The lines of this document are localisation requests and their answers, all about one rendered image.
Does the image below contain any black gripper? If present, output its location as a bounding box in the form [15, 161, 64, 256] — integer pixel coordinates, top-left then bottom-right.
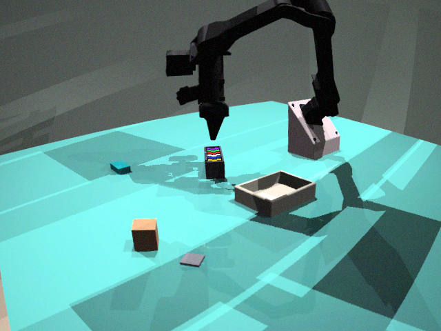
[198, 74, 229, 141]

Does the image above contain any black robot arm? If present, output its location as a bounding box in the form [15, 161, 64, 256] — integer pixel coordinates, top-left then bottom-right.
[165, 0, 340, 126]

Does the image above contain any small teal block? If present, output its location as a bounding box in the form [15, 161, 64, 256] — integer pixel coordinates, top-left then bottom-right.
[110, 160, 131, 174]

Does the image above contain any tan cube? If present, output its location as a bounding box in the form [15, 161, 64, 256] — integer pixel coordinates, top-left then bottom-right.
[131, 219, 159, 251]

